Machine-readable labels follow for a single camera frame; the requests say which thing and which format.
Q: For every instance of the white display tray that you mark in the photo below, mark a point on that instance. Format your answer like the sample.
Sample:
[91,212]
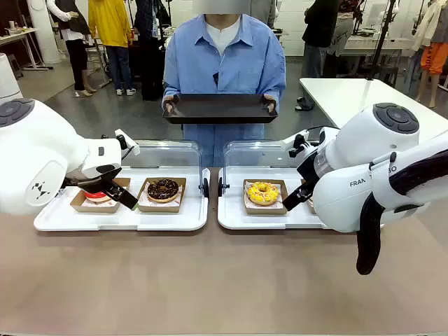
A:
[238,217]
[157,218]

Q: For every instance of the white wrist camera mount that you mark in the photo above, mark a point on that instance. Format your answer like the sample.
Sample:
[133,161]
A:
[301,140]
[127,141]

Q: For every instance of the white air purifier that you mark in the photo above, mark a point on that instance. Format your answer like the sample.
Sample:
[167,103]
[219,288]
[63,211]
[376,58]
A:
[8,80]

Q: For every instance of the black lid hinge knob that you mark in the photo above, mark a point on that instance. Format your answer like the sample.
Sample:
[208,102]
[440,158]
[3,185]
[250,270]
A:
[221,187]
[206,188]

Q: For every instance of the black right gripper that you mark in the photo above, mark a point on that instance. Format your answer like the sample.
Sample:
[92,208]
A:
[308,168]

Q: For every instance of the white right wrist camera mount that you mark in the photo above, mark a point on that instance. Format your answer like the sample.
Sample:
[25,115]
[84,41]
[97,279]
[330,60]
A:
[301,140]

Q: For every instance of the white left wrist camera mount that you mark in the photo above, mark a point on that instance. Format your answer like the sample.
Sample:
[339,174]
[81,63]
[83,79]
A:
[127,141]

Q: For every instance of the person in black jacket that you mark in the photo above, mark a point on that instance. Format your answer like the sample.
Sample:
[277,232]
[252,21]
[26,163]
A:
[316,31]

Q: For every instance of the black tripod pole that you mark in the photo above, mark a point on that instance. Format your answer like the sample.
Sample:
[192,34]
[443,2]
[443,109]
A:
[379,42]

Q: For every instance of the dark brown serving tray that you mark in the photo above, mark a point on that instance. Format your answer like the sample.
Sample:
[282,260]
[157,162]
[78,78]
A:
[220,108]

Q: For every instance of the person in dark plaid shirt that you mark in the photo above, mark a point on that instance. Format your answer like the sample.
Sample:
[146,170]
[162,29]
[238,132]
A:
[152,52]

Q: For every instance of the person in blue shirt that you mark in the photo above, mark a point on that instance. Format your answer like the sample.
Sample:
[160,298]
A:
[196,59]

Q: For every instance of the printed paper donut liner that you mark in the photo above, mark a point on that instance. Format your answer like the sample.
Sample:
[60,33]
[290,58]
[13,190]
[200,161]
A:
[113,199]
[281,201]
[143,199]

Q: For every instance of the person's left hand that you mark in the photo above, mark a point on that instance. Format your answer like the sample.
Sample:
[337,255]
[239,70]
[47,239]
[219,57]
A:
[272,103]

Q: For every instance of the clear plastic tray lid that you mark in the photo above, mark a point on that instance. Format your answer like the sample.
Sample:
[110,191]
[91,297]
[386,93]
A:
[252,154]
[168,154]

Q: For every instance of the person's right forearm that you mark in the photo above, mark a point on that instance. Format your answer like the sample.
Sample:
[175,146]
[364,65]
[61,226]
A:
[171,87]

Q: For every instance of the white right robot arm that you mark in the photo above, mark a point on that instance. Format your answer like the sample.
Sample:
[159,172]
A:
[353,189]

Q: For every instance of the mannequin with grey shirt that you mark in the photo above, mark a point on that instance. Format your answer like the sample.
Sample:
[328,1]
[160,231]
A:
[341,38]

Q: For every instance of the person in grey top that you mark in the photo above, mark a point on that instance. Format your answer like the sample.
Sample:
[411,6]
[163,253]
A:
[266,12]

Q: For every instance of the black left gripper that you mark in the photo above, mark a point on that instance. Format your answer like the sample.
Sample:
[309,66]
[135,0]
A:
[92,180]

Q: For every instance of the white side desk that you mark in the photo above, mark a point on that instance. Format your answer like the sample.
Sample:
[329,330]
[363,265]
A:
[17,35]

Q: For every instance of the red glazed donut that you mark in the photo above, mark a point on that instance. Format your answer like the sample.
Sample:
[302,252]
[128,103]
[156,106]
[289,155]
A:
[96,196]

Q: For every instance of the white round column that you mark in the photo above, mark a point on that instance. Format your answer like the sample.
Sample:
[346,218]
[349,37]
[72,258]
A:
[43,31]

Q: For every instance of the person's right hand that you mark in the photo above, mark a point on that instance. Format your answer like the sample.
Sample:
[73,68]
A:
[169,105]

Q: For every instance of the person in yellow hoodie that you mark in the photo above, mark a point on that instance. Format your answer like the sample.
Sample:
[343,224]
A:
[110,24]

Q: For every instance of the white work table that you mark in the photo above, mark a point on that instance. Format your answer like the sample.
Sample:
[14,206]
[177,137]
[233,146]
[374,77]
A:
[364,43]

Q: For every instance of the person's left forearm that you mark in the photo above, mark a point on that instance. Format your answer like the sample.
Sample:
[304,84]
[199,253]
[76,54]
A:
[274,85]

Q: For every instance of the chocolate sprinkled donut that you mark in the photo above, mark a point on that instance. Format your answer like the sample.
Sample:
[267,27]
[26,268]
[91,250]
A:
[162,189]

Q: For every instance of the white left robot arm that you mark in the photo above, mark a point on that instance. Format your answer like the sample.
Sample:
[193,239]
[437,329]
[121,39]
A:
[38,147]

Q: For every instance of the yellow sprinkled donut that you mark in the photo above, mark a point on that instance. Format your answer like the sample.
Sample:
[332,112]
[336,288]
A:
[263,193]

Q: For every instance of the large white table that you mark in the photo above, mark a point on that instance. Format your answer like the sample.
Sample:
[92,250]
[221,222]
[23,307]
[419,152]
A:
[336,94]

